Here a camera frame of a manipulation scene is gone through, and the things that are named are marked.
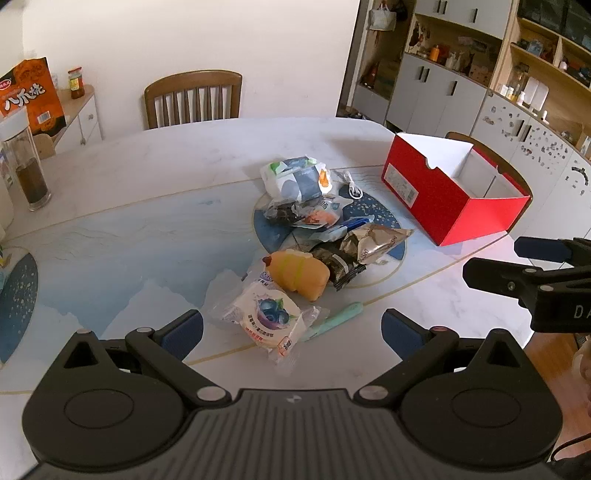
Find white marble desktop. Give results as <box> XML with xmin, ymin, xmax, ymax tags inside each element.
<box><xmin>0</xmin><ymin>117</ymin><xmax>543</xmax><ymax>462</ymax></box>

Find silver foil snack packet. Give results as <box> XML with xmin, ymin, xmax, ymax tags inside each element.
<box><xmin>341</xmin><ymin>224</ymin><xmax>415</xmax><ymax>266</ymax></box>

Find white sideboard cabinet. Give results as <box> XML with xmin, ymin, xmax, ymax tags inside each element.
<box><xmin>34</xmin><ymin>84</ymin><xmax>103</xmax><ymax>160</ymax></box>

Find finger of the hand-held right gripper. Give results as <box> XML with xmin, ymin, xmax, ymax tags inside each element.
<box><xmin>514</xmin><ymin>237</ymin><xmax>591</xmax><ymax>265</ymax></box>
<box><xmin>463</xmin><ymin>257</ymin><xmax>555</xmax><ymax>303</ymax></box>

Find glass jar with brown powder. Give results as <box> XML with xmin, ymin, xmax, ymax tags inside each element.
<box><xmin>0</xmin><ymin>112</ymin><xmax>52</xmax><ymax>212</ymax></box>

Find dark seaweed snack packet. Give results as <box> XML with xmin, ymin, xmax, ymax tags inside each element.
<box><xmin>265</xmin><ymin>203</ymin><xmax>305</xmax><ymax>227</ymax></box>

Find wooden slat-back chair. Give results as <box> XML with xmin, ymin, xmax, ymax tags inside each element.
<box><xmin>144</xmin><ymin>70</ymin><xmax>243</xmax><ymax>131</ymax></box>

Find teal pen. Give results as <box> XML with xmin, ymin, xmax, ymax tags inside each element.
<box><xmin>300</xmin><ymin>302</ymin><xmax>363</xmax><ymax>342</ymax></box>

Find blue packet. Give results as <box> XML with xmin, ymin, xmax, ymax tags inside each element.
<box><xmin>318</xmin><ymin>216</ymin><xmax>372</xmax><ymax>241</ymax></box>

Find orange snack bag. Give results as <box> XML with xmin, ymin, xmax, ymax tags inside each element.
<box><xmin>0</xmin><ymin>56</ymin><xmax>65</xmax><ymax>139</ymax></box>

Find red cardboard box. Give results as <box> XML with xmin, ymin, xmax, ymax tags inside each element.
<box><xmin>381</xmin><ymin>132</ymin><xmax>532</xmax><ymax>247</ymax></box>

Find hanging tote bag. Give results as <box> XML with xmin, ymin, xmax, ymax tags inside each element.
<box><xmin>368</xmin><ymin>1</ymin><xmax>398</xmax><ymax>31</ymax></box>

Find yellow plush toy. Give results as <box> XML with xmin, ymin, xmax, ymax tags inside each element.
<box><xmin>262</xmin><ymin>249</ymin><xmax>331</xmax><ymax>302</ymax></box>

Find white charging cable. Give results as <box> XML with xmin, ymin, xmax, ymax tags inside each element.
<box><xmin>335</xmin><ymin>170</ymin><xmax>365</xmax><ymax>201</ymax></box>

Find black wrapped snack packet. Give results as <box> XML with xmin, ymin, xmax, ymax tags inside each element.
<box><xmin>311</xmin><ymin>244</ymin><xmax>368</xmax><ymax>291</ymax></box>

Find tissue pack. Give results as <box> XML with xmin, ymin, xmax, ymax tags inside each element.
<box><xmin>260</xmin><ymin>157</ymin><xmax>334</xmax><ymax>205</ymax></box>

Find wooden chair with dark seat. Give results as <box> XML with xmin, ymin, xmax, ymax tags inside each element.
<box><xmin>445</xmin><ymin>131</ymin><xmax>533</xmax><ymax>195</ymax></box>

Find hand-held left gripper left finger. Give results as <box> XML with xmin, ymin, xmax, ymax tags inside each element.
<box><xmin>58</xmin><ymin>309</ymin><xmax>232</xmax><ymax>409</ymax></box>

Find blueberry bread packet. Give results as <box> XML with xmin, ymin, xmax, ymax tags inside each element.
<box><xmin>208</xmin><ymin>272</ymin><xmax>320</xmax><ymax>365</ymax></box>

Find red-lidded sauce jar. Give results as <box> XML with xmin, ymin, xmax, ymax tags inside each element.
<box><xmin>68</xmin><ymin>68</ymin><xmax>86</xmax><ymax>100</ymax></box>

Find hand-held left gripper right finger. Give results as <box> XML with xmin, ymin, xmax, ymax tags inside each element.
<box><xmin>353</xmin><ymin>309</ymin><xmax>527</xmax><ymax>408</ymax></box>

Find black cable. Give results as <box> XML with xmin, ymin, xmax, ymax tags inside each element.
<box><xmin>549</xmin><ymin>431</ymin><xmax>591</xmax><ymax>463</ymax></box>

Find salmon print snack packet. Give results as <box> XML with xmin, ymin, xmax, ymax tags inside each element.
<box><xmin>295</xmin><ymin>196</ymin><xmax>343</xmax><ymax>230</ymax></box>

